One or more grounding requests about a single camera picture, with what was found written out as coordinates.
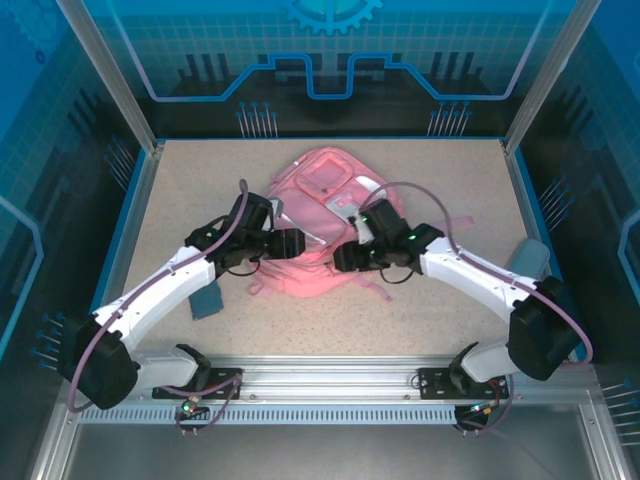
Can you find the pink backpack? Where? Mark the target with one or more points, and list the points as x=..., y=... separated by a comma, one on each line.
x=305, y=270

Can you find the teal leather wallet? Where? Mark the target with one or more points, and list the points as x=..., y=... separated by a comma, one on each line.
x=206, y=302

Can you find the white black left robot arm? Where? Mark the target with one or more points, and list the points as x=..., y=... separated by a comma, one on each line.
x=160, y=290

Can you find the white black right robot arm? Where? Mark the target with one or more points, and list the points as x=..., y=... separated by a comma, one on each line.
x=470, y=275

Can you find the grey-blue glasses case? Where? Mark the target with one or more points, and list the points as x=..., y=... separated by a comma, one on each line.
x=530, y=257

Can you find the blue table edge trim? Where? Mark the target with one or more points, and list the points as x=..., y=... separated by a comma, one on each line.
x=531, y=200
x=116, y=250

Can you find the blue gear graphic panel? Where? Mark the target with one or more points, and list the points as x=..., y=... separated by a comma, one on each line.
x=200, y=50

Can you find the small green LED board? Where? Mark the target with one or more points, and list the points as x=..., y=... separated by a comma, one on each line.
x=189, y=407
x=482, y=410

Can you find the blue grid side panel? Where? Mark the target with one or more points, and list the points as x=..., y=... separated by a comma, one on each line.
x=30, y=150
x=610, y=150

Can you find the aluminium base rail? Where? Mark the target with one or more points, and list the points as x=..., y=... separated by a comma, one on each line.
x=330, y=375

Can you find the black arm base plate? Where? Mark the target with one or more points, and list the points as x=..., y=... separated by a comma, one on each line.
x=430, y=382
x=222, y=375

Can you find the aluminium frame post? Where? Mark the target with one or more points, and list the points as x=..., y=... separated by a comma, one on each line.
x=548, y=75
x=114, y=75

